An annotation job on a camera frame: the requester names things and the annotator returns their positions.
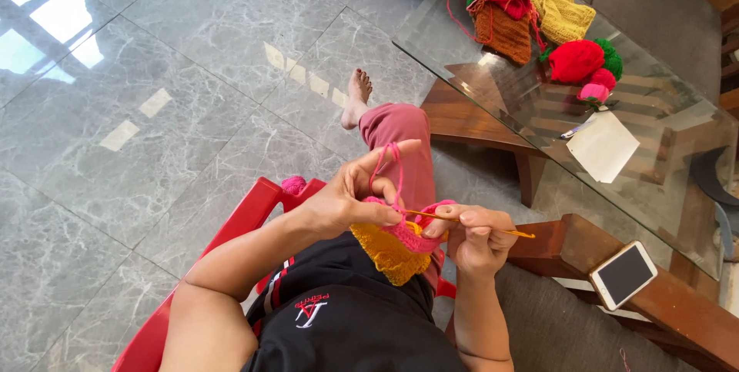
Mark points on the person's right hand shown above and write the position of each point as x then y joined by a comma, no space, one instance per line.
479,251

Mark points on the person's left hand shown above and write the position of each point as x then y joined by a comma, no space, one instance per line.
338,202

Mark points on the golden crochet hook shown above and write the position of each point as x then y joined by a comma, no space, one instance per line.
514,233

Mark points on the pink yarn strand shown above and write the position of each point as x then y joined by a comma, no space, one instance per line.
400,181

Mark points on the pink and yellow crochet piece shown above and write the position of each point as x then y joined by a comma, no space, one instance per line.
392,256

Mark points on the red plastic chair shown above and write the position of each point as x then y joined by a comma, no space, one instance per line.
242,217

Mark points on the person's pink trouser leg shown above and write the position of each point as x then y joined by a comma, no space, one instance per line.
413,129

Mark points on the person's bare foot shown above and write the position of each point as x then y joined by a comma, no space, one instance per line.
355,98

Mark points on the wooden sofa with grey cushion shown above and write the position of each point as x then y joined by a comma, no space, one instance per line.
554,326

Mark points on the person's black shirt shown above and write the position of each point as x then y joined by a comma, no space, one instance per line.
346,320

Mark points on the white smartphone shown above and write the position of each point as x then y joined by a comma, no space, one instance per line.
624,274

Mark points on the white pen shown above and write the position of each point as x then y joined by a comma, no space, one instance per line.
576,128

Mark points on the white paper sheet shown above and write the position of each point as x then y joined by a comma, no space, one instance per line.
603,147

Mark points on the glass table with wooden base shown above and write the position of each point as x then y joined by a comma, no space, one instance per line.
439,37

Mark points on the light pink yarn ball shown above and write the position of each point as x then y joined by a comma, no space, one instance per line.
593,92

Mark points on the small crimson yarn ball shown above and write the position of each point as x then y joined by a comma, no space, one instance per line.
603,78

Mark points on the large red yarn ball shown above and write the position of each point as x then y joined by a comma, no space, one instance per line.
574,60

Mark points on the red yarn strand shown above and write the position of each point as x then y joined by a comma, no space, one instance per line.
459,24

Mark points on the orange crochet piece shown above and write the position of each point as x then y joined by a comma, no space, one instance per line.
505,34

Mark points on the green yarn ball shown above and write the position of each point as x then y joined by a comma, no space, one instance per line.
612,59

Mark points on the dark grey round object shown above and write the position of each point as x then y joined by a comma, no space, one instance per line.
707,178

